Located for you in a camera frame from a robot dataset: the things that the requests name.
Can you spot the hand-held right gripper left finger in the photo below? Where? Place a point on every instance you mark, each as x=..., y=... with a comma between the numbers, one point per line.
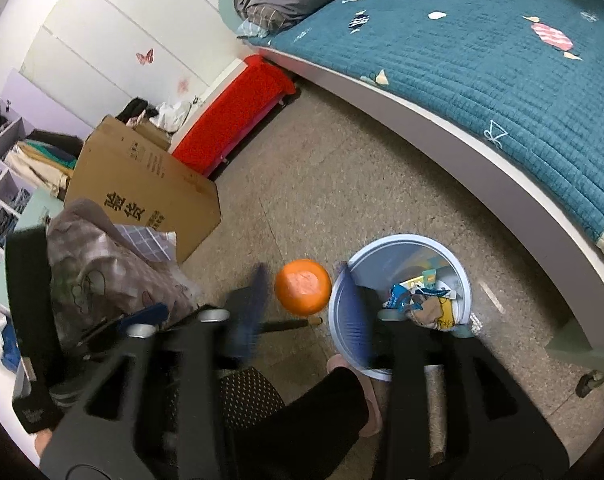
x=249, y=310

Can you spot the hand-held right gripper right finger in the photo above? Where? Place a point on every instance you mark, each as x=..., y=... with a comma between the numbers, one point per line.
x=354, y=320

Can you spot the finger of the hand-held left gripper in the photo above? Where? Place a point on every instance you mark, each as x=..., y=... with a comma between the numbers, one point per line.
x=149, y=314

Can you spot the small blue snack packet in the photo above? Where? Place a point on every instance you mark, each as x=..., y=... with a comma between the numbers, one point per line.
x=399, y=299

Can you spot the orange fruit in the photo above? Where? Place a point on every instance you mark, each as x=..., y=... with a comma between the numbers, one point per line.
x=302, y=285

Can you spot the blue plastic bucket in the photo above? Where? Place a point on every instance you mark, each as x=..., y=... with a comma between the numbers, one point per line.
x=407, y=260

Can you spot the green snack packet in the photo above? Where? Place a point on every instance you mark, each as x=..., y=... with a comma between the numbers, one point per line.
x=428, y=276

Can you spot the yellow snack packet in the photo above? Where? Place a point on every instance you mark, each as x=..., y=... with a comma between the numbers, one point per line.
x=442, y=316

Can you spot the person's left hand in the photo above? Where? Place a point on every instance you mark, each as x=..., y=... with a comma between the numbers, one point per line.
x=44, y=442

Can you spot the blue bag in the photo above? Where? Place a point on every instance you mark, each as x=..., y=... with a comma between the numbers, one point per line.
x=9, y=350

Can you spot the black table leg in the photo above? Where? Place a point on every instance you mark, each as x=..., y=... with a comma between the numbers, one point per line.
x=287, y=325

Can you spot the grey checked tablecloth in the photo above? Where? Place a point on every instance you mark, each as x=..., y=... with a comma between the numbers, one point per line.
x=107, y=270

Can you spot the black dotted fabric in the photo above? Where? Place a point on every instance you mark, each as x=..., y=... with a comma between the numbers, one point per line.
x=252, y=395

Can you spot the pink slipper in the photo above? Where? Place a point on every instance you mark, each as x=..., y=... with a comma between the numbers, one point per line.
x=371, y=407

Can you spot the person's black trouser leg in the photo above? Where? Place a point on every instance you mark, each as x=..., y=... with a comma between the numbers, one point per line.
x=307, y=420

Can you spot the large teal drawer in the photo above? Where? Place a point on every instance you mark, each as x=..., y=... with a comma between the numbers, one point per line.
x=37, y=210

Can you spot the large cardboard box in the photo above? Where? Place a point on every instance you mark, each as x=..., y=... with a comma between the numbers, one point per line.
x=142, y=185

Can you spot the folded blue jeans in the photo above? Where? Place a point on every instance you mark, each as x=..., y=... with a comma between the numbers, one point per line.
x=17, y=200

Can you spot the cream hanging jacket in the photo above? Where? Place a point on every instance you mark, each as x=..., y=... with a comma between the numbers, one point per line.
x=32, y=162

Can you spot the green hanging garment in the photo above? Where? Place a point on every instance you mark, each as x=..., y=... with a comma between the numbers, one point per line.
x=44, y=150

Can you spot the black hanging coat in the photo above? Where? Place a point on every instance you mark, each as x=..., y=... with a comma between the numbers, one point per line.
x=57, y=139

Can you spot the red covered bench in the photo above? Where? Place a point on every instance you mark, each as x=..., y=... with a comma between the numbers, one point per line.
x=232, y=115

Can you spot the white cloth pile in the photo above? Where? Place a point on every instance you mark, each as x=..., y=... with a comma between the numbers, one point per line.
x=172, y=112

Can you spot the black cloth pile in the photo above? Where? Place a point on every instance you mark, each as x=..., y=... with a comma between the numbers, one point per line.
x=134, y=110

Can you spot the white board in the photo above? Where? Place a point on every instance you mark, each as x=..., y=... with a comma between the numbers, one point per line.
x=212, y=92

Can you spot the purple cubby stair cabinet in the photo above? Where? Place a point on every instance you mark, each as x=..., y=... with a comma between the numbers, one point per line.
x=12, y=110

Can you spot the faded pink sticker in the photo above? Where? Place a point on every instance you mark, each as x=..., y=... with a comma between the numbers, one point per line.
x=183, y=85

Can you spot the pink butterfly sticker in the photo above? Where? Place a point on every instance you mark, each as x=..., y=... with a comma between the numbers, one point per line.
x=144, y=56

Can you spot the white wardrobe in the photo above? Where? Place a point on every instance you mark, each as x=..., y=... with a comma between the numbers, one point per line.
x=107, y=35

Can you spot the light blue plaid pillow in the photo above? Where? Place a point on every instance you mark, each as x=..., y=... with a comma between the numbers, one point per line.
x=249, y=27

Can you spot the teal bunk bed frame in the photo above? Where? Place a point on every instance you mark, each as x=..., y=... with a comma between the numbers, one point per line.
x=432, y=125

